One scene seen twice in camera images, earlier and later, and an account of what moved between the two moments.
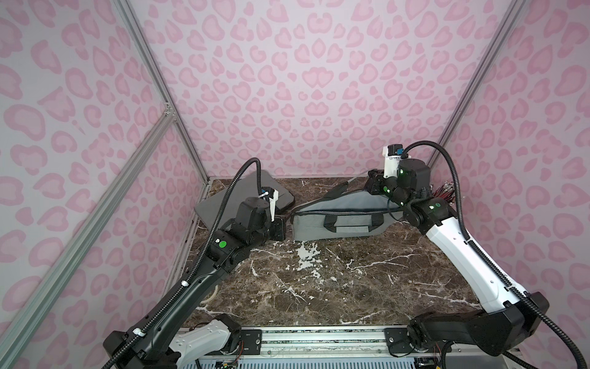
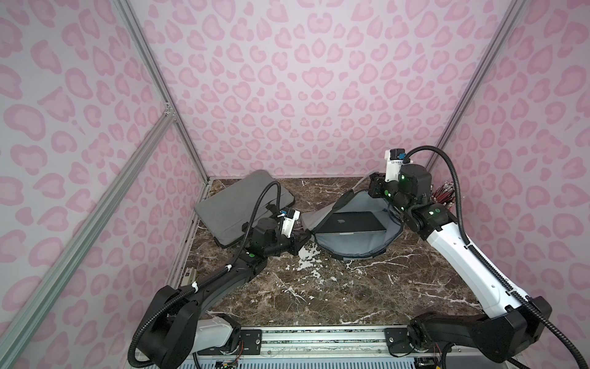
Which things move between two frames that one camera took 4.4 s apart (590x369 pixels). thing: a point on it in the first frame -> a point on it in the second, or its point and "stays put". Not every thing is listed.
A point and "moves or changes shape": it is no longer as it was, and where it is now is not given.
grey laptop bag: x=351 y=214 moves or changes shape
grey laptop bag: x=245 y=189 stays put
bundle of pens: x=445 y=191 stays put
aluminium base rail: x=374 y=341 stays put
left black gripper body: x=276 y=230 -> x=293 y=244
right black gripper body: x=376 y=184 stays put
